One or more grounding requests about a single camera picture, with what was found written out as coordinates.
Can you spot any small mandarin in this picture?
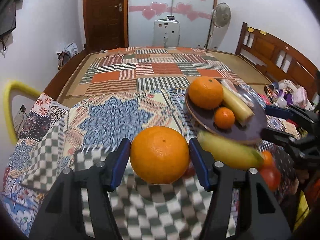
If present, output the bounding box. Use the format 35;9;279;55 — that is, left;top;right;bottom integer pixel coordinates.
214;107;235;130
261;151;275;168

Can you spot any red tomato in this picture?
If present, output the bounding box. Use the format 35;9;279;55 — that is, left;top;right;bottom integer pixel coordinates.
259;167;281;192

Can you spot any dark purple plate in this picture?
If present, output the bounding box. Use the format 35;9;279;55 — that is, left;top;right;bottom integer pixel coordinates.
185;76;267;145

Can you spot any large orange with stem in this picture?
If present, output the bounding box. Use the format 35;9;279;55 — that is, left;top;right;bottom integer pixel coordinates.
188;76;223;110

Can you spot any dark red grape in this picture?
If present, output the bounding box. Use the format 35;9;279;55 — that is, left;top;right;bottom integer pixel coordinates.
182;162;196;179

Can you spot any large orange Dole sticker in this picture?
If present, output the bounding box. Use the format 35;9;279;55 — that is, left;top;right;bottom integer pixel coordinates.
130;126;190;184

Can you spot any pile of clutter on bed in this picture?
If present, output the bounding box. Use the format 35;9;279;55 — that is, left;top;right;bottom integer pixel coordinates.
264;79;315;111

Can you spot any wooden bed headboard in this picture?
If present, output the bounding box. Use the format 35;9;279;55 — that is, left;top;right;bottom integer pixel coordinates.
235;22;318;99

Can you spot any patchwork tablecloth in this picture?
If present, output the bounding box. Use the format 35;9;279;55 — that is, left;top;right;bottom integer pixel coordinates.
1;84;296;240

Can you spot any standing electric fan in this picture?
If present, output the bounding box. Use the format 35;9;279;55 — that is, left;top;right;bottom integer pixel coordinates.
206;2;231;50

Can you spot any white cabinet appliance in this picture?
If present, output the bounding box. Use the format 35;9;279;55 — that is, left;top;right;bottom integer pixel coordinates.
152;15;181;47

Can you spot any sliding wardrobe with hearts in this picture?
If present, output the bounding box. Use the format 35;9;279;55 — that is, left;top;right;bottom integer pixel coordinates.
128;0;215;48

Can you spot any striped patchwork bed quilt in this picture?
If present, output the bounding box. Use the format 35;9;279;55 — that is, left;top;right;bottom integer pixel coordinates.
67;47;244;98

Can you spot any clothes pile by door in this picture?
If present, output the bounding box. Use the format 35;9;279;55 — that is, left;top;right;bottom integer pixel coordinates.
56;42;78;70

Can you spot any brown wooden door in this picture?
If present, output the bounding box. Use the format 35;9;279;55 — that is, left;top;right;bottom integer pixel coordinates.
82;0;128;51

